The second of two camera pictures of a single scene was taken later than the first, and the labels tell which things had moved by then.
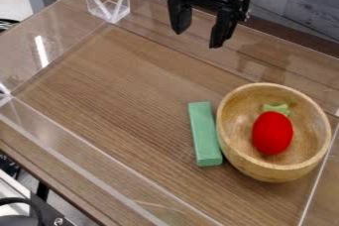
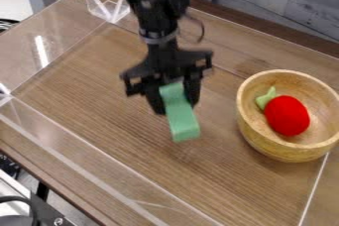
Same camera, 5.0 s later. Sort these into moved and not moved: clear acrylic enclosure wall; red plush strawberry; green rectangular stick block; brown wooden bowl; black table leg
Moved: green rectangular stick block; red plush strawberry; brown wooden bowl
Not moved: clear acrylic enclosure wall; black table leg
